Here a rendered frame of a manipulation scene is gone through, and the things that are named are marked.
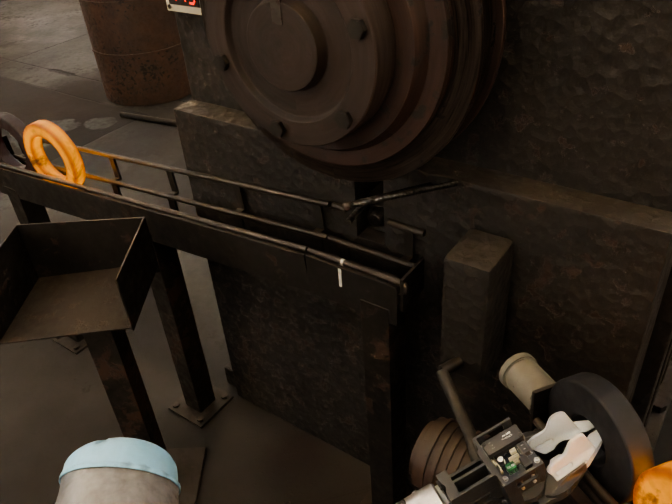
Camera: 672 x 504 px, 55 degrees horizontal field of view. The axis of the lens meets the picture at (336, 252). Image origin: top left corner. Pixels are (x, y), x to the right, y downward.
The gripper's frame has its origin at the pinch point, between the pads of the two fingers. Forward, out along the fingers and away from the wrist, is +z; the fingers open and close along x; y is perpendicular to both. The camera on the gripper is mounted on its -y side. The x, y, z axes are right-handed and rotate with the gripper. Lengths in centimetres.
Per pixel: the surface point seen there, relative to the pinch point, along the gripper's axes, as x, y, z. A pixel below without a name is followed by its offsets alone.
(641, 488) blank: -8.9, 1.8, -0.7
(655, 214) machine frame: 18.0, 8.5, 24.9
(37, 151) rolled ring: 127, 19, -65
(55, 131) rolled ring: 119, 24, -57
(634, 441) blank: -5.4, 4.6, 1.5
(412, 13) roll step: 32, 45, 5
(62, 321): 67, 9, -66
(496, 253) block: 27.7, 7.3, 5.0
